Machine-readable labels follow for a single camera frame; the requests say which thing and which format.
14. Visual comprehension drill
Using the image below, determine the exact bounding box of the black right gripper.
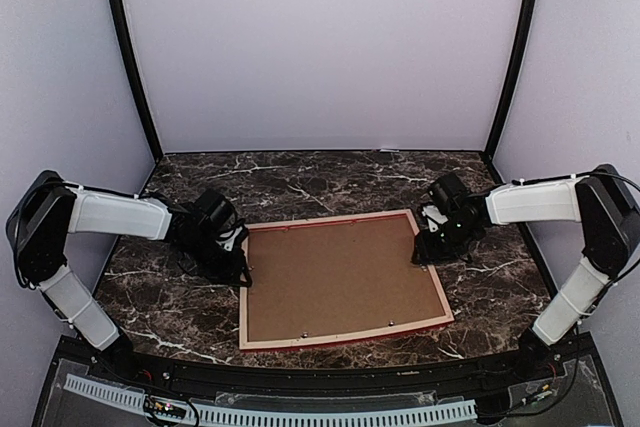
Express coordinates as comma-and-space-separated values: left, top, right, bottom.
413, 217, 479, 264

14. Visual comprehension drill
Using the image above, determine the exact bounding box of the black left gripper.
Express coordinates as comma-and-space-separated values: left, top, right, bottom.
179, 233, 252, 288

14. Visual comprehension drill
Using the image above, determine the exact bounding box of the brown frame backing board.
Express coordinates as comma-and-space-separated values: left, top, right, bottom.
245, 214, 449, 341

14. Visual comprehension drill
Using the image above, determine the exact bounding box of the wooden red-edged picture frame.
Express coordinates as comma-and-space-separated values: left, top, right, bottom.
237, 207, 456, 352

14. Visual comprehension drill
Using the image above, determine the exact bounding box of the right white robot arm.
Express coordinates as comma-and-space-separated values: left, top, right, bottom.
412, 164, 639, 381

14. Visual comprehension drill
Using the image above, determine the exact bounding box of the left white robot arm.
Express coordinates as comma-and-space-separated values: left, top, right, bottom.
5, 170, 252, 383

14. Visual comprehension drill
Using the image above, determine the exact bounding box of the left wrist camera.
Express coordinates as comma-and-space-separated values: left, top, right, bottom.
216, 225, 249, 252

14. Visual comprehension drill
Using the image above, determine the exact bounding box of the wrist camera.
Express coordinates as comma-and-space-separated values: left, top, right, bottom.
216, 225, 249, 252
418, 202, 448, 232

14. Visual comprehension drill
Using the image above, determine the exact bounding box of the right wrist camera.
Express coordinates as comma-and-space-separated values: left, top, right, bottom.
418, 202, 448, 232

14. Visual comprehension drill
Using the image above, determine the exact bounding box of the black front rail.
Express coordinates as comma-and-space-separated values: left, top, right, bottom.
54, 334, 596, 401

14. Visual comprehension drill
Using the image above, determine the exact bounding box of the white slotted cable duct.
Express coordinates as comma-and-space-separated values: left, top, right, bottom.
63, 374, 477, 426

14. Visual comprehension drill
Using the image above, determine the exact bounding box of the right black corner post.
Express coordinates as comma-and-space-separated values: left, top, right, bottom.
483, 0, 536, 160

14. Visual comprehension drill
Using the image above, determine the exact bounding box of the black corner post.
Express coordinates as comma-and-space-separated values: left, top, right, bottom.
108, 0, 164, 163
483, 0, 536, 160

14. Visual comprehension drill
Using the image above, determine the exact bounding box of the left black corner post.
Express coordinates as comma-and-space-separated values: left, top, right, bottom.
108, 0, 164, 163

